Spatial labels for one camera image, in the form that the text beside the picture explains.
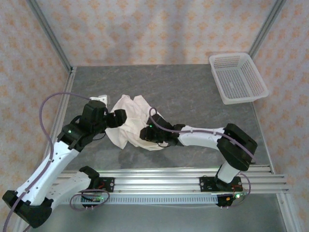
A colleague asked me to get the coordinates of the white t-shirt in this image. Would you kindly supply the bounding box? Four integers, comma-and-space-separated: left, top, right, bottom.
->
105, 94, 170, 152

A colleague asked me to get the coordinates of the small circuit board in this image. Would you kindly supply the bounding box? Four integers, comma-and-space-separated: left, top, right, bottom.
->
226, 192, 249, 201
81, 193, 105, 203

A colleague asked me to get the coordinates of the white perforated plastic basket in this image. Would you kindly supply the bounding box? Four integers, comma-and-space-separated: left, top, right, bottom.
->
209, 52, 270, 105

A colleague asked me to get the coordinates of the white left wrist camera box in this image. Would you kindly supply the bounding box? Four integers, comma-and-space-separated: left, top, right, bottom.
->
89, 95, 109, 105

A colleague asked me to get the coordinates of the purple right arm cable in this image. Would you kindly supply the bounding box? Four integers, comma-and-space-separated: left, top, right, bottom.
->
149, 107, 257, 209

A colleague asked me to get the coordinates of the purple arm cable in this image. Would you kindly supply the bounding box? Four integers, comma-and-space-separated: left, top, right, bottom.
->
149, 107, 257, 209
3, 93, 111, 230

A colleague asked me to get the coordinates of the aluminium table edge rail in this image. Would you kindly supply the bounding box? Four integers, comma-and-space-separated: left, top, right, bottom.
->
251, 101, 302, 232
13, 67, 77, 232

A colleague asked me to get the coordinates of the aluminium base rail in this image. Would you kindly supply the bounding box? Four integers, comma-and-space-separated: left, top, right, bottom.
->
49, 166, 290, 194

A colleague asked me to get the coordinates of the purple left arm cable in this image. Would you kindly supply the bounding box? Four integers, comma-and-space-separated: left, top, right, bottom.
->
3, 93, 111, 230

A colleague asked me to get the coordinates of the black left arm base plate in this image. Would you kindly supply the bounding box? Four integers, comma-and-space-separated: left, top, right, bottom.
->
96, 177, 115, 193

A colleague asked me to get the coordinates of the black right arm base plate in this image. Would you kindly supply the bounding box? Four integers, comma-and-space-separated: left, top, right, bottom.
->
199, 175, 242, 193

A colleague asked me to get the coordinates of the slotted grey cable tray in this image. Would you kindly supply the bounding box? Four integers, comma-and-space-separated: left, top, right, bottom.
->
57, 194, 219, 205

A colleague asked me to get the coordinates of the aluminium frame post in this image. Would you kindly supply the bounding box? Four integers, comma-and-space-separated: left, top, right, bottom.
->
26, 0, 73, 73
248, 0, 287, 58

